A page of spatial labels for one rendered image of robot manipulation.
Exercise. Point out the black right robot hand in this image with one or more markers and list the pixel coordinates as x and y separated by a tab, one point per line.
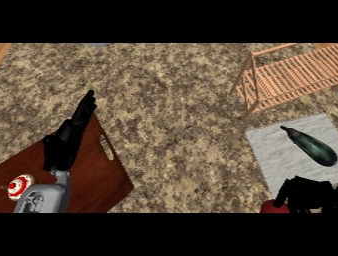
310	196

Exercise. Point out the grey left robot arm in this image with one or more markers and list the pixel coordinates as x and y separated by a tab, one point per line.
46	196

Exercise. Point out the red tomato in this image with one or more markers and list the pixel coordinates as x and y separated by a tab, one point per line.
273	207

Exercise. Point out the pale grey placemat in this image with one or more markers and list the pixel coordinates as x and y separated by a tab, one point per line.
284	153

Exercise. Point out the pale wooden tiered shelf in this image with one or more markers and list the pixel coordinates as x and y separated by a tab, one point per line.
294	75

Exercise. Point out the dark green eggplant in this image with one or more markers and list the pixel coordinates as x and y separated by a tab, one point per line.
313	148

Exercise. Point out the dark brown wooden cutting board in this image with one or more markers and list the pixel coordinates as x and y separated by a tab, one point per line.
90	173

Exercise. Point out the red and white can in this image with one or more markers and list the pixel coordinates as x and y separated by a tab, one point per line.
19	186

